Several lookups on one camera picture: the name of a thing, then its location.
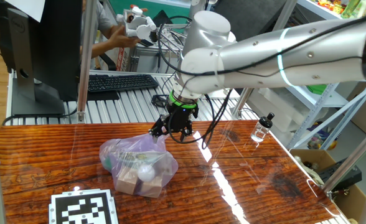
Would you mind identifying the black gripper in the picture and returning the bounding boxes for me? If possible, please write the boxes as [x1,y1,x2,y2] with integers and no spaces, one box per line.
[148,103,199,143]

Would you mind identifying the purple translucent plastic bag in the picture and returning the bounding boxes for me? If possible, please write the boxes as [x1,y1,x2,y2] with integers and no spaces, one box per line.
[98,133,179,199]

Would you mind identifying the white handheld device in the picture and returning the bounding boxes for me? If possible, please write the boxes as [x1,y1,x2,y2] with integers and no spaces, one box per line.
[116,5,157,41]

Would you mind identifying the person's bare forearm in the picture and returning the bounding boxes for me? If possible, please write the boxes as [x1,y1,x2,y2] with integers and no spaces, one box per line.
[100,24,121,38]
[90,39,117,60]

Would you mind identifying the green item in bag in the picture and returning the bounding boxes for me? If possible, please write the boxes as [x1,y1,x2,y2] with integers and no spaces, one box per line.
[103,154,117,172]

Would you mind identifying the person's bare hand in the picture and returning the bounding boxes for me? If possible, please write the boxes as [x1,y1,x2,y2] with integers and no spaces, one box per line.
[108,25,142,49]

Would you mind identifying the small black folding stand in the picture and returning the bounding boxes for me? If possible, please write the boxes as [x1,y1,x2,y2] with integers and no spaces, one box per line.
[151,94,171,108]

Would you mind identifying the white ball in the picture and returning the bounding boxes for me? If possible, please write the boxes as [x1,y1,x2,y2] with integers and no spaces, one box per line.
[138,164,156,184]

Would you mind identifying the wooden block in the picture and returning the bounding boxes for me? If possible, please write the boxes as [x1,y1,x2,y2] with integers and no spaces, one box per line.
[116,167,140,195]
[138,177,165,197]

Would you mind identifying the black keyboard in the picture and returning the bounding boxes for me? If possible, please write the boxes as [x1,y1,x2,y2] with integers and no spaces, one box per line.
[87,73,160,93]

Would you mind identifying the grey aluminium case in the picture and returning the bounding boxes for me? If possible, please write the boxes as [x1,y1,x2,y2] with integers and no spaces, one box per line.
[128,43,184,74]

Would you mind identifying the wood grain table mat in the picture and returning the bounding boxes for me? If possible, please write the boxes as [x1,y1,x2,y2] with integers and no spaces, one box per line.
[0,120,351,224]

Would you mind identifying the glass bottle with black cap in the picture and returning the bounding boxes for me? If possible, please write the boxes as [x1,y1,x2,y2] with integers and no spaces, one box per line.
[250,112,276,144]

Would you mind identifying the white carton with red print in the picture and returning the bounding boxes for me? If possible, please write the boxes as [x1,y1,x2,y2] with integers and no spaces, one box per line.
[116,46,131,72]

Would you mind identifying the black chair armrest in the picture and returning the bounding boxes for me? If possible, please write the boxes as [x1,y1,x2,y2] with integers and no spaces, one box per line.
[95,48,118,72]

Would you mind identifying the clear plastic trays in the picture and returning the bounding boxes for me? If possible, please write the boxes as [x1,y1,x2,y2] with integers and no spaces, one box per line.
[248,86,330,138]

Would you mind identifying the black white fiducial marker board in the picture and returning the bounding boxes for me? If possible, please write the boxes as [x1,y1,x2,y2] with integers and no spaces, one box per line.
[48,189,120,224]

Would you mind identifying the person in grey shirt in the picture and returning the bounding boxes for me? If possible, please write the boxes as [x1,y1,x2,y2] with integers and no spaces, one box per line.
[80,0,115,35]

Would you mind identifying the white metal shelf rack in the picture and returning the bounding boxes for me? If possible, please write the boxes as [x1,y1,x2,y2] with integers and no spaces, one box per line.
[242,0,366,150]

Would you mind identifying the dark grey panel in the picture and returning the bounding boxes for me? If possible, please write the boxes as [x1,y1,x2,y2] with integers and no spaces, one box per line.
[213,0,288,41]

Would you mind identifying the black computer monitor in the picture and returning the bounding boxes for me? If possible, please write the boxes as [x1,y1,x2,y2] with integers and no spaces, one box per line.
[0,0,83,116]

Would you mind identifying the colourful toys pile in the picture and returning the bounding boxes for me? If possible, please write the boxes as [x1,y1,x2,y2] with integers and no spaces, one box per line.
[306,124,339,152]

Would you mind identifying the small folded green cloth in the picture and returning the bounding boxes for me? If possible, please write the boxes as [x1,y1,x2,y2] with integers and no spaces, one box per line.
[306,84,329,95]

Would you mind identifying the black device in box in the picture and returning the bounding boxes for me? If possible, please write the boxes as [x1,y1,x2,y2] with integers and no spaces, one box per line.
[318,157,363,192]

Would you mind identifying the white paper sheet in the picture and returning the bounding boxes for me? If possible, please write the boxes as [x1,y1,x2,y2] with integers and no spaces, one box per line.
[4,0,46,23]

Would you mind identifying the open cardboard box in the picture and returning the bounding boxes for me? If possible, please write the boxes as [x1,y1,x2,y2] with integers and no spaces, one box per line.
[290,148,366,223]

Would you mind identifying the colourful small toys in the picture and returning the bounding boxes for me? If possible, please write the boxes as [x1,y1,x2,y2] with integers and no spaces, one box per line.
[316,0,342,14]

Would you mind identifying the green plastic bottle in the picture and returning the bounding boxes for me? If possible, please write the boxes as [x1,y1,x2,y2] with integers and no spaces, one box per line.
[340,0,362,19]

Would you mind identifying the pale plastic bottle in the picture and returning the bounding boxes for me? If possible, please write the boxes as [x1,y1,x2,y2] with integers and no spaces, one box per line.
[356,0,366,19]

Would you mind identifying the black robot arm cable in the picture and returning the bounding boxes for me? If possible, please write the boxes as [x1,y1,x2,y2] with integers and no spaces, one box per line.
[156,15,366,150]

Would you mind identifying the black monitor cable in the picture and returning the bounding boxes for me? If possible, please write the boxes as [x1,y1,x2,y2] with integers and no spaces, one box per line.
[1,107,78,127]

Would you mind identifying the white rope bundle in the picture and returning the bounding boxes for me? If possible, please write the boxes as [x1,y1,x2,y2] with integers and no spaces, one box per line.
[294,154,326,187]

